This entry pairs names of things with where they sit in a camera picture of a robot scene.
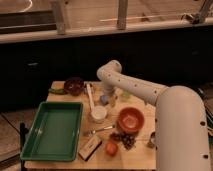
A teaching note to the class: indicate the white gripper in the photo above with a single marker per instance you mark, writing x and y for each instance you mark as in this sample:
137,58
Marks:
111,96

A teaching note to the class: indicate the blue sponge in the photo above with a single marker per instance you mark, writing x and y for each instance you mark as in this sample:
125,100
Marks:
104,100

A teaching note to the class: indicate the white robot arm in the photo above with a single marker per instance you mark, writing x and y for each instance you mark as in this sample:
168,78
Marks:
181,133

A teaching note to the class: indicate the green plastic tray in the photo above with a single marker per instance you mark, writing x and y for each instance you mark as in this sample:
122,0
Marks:
54,133

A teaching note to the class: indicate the green translucent cup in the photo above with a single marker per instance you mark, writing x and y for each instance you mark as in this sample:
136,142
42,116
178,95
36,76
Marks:
125,95

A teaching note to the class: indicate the white cup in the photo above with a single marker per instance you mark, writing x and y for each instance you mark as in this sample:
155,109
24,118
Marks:
98,114

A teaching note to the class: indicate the orange bowl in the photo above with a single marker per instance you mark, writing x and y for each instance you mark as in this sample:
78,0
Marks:
130,120

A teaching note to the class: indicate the dark red bowl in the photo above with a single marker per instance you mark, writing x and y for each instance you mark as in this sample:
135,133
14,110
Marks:
74,86

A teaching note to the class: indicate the metal spoon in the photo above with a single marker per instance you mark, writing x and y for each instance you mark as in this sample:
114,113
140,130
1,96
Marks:
91,132

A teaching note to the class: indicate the bunch of dark grapes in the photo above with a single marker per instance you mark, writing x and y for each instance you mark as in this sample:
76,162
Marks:
128,140

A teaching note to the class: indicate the orange fruit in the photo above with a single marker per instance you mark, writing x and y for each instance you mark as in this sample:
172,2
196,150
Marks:
111,148

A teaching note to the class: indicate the green chili pepper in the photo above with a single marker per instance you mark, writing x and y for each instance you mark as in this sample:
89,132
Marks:
57,91

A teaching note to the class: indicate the wooden block eraser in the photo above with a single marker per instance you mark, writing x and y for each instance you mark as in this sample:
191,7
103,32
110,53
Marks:
89,147

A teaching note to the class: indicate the metal cup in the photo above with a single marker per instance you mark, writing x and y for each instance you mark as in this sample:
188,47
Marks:
151,142

